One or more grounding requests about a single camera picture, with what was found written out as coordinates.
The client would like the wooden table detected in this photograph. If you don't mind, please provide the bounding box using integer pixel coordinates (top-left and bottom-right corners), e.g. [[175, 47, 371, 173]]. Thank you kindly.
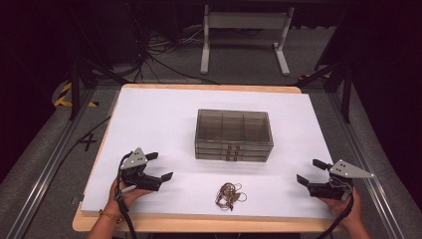
[[72, 83, 336, 233]]

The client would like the white table sheet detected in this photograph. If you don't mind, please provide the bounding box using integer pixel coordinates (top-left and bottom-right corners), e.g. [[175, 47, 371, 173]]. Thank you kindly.
[[81, 87, 336, 220]]

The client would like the person's left hand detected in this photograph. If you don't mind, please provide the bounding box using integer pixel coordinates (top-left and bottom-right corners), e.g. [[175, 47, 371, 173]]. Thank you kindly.
[[103, 178, 152, 217]]

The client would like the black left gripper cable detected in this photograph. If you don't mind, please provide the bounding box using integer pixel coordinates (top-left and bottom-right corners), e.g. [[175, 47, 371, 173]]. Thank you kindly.
[[113, 152, 138, 239]]

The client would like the bundle of floor cables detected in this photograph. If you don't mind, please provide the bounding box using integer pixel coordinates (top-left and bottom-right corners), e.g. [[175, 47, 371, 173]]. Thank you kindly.
[[130, 3, 220, 86]]

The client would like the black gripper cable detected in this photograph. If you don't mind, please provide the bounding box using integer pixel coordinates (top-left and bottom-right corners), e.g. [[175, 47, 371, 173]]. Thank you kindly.
[[315, 193, 354, 239], [113, 152, 138, 239]]

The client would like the thin black floor cable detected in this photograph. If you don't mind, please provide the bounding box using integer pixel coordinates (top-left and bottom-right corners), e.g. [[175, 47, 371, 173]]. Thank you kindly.
[[56, 116, 112, 173]]

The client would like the aluminium floor rail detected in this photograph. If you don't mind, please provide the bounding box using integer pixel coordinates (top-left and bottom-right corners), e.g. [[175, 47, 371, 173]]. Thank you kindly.
[[6, 89, 98, 239], [326, 93, 404, 239]]

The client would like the yellow black hazard tape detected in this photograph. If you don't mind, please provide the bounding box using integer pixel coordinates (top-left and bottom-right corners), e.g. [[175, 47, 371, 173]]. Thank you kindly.
[[54, 82, 100, 109]]

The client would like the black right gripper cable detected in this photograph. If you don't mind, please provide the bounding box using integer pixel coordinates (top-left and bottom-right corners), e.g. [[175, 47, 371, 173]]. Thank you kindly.
[[315, 193, 354, 239]]

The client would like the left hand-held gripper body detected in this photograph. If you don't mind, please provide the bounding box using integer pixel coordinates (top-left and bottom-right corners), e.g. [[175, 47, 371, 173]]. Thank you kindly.
[[119, 146, 163, 192]]

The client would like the gold bracelet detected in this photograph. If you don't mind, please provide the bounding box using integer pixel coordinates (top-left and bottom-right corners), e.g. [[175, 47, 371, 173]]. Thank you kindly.
[[98, 208, 122, 224]]

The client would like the smoky clear drawer box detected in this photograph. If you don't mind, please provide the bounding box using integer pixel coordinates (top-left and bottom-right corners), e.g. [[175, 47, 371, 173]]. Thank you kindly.
[[194, 109, 275, 163]]

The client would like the clear plastic drawer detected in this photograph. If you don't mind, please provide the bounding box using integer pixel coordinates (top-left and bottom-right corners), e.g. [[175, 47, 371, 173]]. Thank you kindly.
[[195, 153, 271, 163]]

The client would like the person's right hand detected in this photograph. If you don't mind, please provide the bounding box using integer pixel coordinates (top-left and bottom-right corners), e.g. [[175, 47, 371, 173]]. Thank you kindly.
[[319, 188, 363, 230]]

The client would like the white metal stand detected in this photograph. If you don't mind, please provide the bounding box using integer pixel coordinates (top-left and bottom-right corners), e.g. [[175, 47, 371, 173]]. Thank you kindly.
[[199, 4, 296, 77]]

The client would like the gold necklace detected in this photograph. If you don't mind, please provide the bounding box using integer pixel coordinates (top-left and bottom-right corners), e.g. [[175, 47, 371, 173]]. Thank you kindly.
[[214, 181, 248, 212]]

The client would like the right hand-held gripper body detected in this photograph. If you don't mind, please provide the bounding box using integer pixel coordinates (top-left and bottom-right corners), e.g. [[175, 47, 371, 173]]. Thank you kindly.
[[308, 158, 375, 201]]

